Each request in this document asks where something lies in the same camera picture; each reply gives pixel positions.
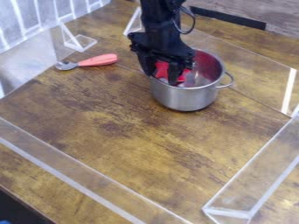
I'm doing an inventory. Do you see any silver steel pot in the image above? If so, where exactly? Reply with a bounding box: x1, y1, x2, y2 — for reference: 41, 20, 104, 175
149, 49, 235, 111

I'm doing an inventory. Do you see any right clear acrylic barrier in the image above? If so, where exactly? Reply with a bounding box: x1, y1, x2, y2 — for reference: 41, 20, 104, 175
201, 112, 299, 224

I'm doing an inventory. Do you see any left clear acrylic barrier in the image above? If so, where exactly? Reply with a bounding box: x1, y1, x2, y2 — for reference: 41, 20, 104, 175
0, 24, 97, 99

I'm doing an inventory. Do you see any front clear acrylic barrier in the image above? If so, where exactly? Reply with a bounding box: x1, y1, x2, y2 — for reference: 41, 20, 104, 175
0, 118, 191, 224

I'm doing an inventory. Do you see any clear acrylic barrier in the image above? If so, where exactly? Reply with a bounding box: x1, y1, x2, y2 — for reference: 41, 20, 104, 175
201, 112, 299, 224
125, 6, 299, 116
0, 118, 191, 224
0, 24, 97, 99

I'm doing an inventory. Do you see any spoon with pink handle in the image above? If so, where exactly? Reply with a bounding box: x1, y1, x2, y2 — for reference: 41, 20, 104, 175
54, 53, 117, 71

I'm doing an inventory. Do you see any back clear acrylic barrier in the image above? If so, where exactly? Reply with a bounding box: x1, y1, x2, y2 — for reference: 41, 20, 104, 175
125, 6, 299, 116

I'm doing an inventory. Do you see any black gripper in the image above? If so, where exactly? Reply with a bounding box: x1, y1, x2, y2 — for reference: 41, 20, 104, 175
128, 0, 195, 86

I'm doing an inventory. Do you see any red plastic block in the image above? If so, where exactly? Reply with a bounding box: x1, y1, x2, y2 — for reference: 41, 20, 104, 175
153, 61, 191, 84

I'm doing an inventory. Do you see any black strip on table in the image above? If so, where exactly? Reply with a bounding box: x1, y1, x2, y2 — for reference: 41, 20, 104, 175
191, 6, 267, 31

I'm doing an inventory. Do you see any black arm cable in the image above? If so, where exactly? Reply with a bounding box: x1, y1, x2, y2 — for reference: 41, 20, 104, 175
171, 5, 197, 35

